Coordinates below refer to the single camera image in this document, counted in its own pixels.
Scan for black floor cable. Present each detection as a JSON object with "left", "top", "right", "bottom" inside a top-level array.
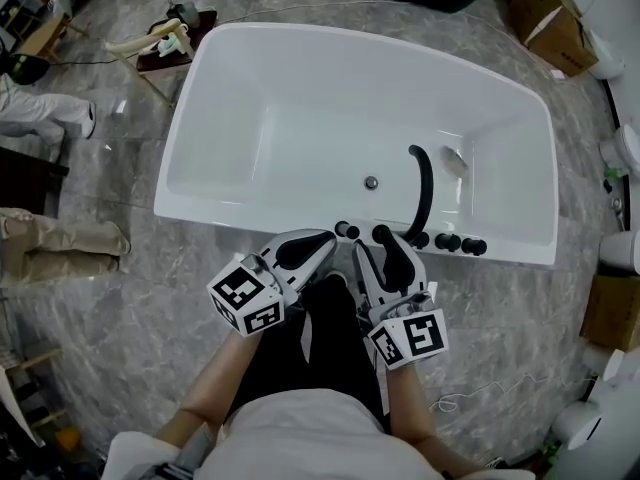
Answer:
[{"left": 47, "top": 47, "right": 126, "bottom": 67}]

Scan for white rectangular bathtub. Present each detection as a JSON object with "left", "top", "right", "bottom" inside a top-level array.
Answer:
[{"left": 152, "top": 21, "right": 559, "bottom": 267}]

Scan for person's left forearm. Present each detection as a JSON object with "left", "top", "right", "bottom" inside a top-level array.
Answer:
[{"left": 154, "top": 327, "right": 261, "bottom": 449}]

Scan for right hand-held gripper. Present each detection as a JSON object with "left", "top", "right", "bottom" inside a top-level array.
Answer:
[{"left": 351, "top": 233, "right": 450, "bottom": 371}]

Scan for person's right forearm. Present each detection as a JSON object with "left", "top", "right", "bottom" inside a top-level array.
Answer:
[{"left": 382, "top": 360, "right": 441, "bottom": 449}]

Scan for grey soap dispenser bottle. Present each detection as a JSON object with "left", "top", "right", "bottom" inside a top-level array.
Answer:
[{"left": 166, "top": 0, "right": 202, "bottom": 27}]

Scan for grey strap with black buckle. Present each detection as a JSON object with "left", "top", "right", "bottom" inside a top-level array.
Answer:
[{"left": 157, "top": 425, "right": 224, "bottom": 480}]

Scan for closed cardboard box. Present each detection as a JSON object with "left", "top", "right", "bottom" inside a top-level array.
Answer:
[{"left": 579, "top": 273, "right": 640, "bottom": 352}]

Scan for large open cardboard box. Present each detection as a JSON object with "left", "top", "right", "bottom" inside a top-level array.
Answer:
[{"left": 501, "top": 0, "right": 600, "bottom": 78}]

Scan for white tankless toilet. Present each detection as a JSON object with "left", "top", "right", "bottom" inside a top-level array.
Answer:
[
  {"left": 599, "top": 229, "right": 640, "bottom": 275},
  {"left": 586, "top": 27, "right": 627, "bottom": 80},
  {"left": 581, "top": 347, "right": 627, "bottom": 382},
  {"left": 551, "top": 399, "right": 604, "bottom": 450}
]

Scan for person's white shirt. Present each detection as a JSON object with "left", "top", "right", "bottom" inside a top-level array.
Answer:
[{"left": 102, "top": 387, "right": 536, "bottom": 480}]

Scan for black curved faucet spout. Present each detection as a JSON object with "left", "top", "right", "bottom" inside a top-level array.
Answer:
[{"left": 399, "top": 143, "right": 436, "bottom": 242}]

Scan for wooden chair with dark seat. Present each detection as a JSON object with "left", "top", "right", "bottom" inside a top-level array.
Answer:
[{"left": 104, "top": 9, "right": 219, "bottom": 107}]

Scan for black backpack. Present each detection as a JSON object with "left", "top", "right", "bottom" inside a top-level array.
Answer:
[{"left": 7, "top": 51, "right": 52, "bottom": 88}]

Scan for white green bath toy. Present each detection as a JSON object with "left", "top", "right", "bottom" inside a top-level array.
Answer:
[{"left": 156, "top": 29, "right": 189, "bottom": 57}]

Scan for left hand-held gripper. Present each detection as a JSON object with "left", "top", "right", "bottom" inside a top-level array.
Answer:
[{"left": 206, "top": 227, "right": 340, "bottom": 339}]

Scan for person's black trousers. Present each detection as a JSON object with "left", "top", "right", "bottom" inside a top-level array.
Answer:
[{"left": 227, "top": 272, "right": 391, "bottom": 429}]

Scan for dark wooden table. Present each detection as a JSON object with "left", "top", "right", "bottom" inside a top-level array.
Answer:
[{"left": 0, "top": 146, "right": 70, "bottom": 219}]

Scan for grey overflow cover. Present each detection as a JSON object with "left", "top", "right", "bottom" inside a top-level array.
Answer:
[{"left": 438, "top": 145, "right": 470, "bottom": 176}]

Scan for wooden shelf rack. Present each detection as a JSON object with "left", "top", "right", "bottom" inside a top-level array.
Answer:
[{"left": 0, "top": 345, "right": 69, "bottom": 449}]

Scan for small wooden stool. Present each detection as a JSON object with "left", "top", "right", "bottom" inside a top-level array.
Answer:
[{"left": 18, "top": 11, "right": 92, "bottom": 65}]

